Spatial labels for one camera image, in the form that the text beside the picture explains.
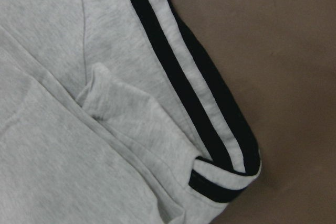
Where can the grey cartoon print t-shirt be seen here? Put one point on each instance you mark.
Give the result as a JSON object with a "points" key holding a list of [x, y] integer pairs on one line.
{"points": [[113, 112]]}

